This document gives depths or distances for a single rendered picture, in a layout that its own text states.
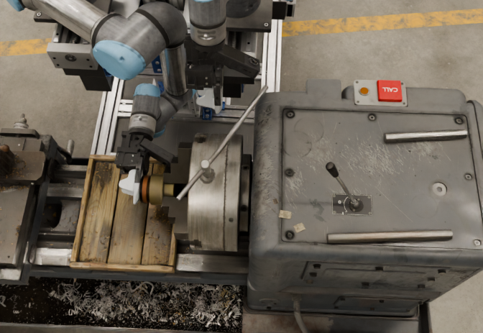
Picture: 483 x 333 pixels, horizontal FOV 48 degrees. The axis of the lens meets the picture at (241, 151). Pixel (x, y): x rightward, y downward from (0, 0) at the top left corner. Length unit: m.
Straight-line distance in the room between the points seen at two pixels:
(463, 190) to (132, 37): 0.86
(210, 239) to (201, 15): 0.57
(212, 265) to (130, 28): 0.73
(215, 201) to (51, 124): 1.76
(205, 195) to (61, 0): 0.61
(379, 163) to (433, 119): 0.19
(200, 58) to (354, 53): 1.97
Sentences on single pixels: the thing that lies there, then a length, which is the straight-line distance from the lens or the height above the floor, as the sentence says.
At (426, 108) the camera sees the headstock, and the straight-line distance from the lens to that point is 1.47.
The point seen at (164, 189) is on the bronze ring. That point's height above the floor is 1.11.
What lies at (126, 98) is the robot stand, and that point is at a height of 0.21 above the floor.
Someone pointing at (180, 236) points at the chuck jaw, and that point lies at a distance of 1.43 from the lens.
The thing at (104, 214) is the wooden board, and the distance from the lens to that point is 1.72.
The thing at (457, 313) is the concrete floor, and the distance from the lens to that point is 2.66.
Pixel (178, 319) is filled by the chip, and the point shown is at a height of 0.58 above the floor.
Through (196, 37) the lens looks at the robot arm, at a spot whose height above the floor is 1.55.
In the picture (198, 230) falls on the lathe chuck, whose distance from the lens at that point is 1.37.
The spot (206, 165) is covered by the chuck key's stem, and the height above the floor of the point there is 1.32.
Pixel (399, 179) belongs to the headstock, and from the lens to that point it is 1.36.
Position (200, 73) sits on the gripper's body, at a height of 1.47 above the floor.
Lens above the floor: 2.46
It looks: 64 degrees down
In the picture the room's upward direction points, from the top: 1 degrees counter-clockwise
